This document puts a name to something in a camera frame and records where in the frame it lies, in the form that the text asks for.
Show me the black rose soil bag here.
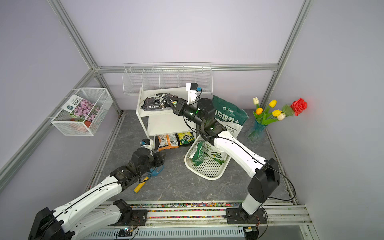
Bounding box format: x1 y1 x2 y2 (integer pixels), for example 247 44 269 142
141 93 178 112

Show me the white green small bag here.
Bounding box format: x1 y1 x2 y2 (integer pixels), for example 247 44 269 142
189 141 228 167

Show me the tall green soil bag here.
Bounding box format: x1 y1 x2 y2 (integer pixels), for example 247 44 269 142
212 96 249 126

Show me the white fertilizer bag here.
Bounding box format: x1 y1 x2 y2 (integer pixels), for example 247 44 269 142
219 121 243 138

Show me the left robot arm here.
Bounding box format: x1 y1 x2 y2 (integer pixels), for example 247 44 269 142
28 148 166 240

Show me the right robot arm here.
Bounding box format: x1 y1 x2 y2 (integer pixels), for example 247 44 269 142
167 97 281 216

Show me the white three-tier shelf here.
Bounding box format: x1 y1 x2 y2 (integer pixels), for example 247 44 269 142
136 88 196 140

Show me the blue yellow garden fork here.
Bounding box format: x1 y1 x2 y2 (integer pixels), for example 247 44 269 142
134 165 164 194

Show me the orange packet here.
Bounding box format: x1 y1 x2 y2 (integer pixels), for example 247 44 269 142
158 134 179 151

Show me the green yellow packet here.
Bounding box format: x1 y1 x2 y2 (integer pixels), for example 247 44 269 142
177 132 195 146

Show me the white perforated plastic basket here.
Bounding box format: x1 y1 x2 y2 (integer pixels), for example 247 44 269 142
184 137 231 181

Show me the glass vase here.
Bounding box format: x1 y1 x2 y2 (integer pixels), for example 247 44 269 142
246 121 267 143

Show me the tulip bouquet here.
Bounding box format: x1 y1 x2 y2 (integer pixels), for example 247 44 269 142
253 97 295 126

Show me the purple flower seed packet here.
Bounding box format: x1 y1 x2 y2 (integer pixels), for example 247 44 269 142
61 95 101 123

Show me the red artificial rose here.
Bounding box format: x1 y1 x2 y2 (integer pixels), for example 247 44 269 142
291 98 308 116

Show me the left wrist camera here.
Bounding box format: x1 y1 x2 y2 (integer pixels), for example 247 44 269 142
141 139 154 151

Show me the white wire wall rack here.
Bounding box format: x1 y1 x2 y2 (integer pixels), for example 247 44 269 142
122 62 213 95

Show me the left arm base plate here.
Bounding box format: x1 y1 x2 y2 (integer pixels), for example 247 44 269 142
115 209 148 226

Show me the white wire cube basket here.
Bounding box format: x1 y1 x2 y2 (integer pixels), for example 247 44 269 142
51 88 113 136

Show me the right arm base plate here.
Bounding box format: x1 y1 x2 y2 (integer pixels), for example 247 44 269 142
224 207 267 225

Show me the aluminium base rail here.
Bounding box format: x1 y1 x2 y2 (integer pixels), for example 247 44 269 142
65 200 314 240

